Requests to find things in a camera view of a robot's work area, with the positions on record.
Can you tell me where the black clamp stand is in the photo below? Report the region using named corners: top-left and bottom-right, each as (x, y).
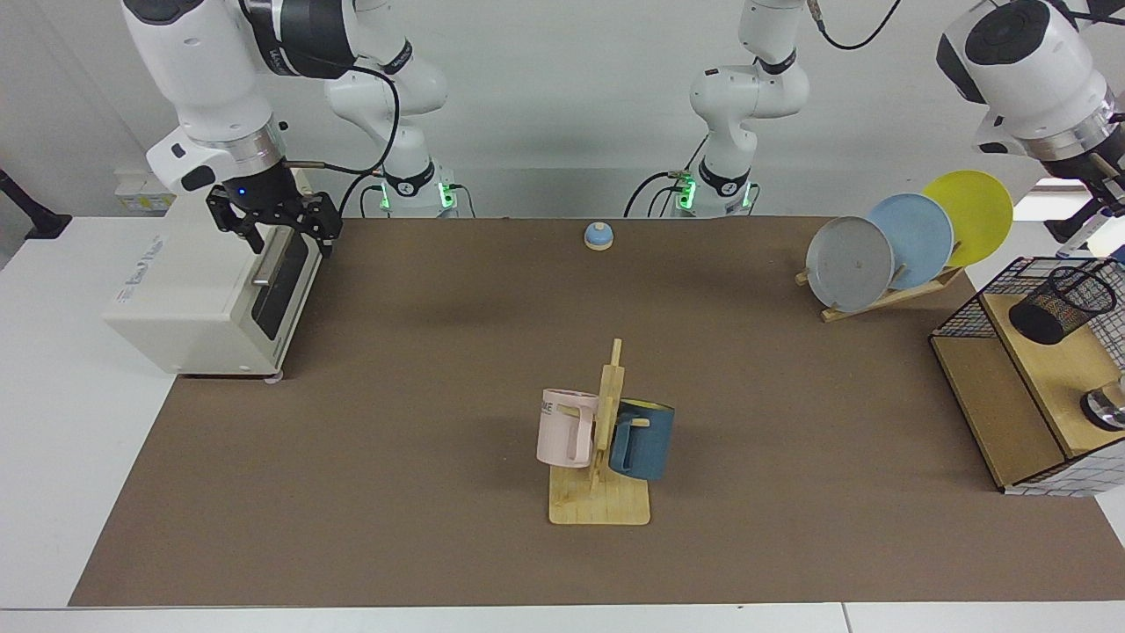
top-left (0, 169), bottom-right (73, 241)
top-left (1044, 207), bottom-right (1100, 250)

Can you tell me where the shiny metal cup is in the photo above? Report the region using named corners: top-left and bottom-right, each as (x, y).
top-left (1080, 374), bottom-right (1125, 432)

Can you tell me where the pale toaster oven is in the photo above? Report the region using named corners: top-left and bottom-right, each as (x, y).
top-left (103, 166), bottom-right (333, 382)

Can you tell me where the black mesh pen holder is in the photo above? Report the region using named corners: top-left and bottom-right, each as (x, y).
top-left (1008, 266), bottom-right (1118, 346)

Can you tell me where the brown table cloth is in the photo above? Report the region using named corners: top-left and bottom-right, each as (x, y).
top-left (69, 216), bottom-right (1125, 608)

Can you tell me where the blue and white marker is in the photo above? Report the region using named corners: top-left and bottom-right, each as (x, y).
top-left (1055, 195), bottom-right (1113, 261)

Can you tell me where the grey plate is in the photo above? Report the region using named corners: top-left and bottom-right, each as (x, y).
top-left (805, 216), bottom-right (896, 314)

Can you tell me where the dark teal mug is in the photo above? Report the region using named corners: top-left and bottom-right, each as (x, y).
top-left (608, 399), bottom-right (676, 482)

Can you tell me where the wooden cup stand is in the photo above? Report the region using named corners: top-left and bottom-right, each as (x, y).
top-left (548, 338), bottom-right (652, 527)

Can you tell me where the pink mug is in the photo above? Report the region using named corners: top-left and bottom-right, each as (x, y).
top-left (536, 388), bottom-right (601, 469)

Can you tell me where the yellow plate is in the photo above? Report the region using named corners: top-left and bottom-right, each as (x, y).
top-left (922, 170), bottom-right (1014, 268)

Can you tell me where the light blue plate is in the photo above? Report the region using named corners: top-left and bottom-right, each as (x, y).
top-left (866, 193), bottom-right (955, 291)

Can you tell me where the wire basket with wooden floor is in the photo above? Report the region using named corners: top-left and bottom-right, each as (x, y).
top-left (929, 256), bottom-right (1125, 498)

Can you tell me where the wooden plate rack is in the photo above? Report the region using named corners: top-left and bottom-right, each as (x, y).
top-left (795, 266), bottom-right (966, 324)

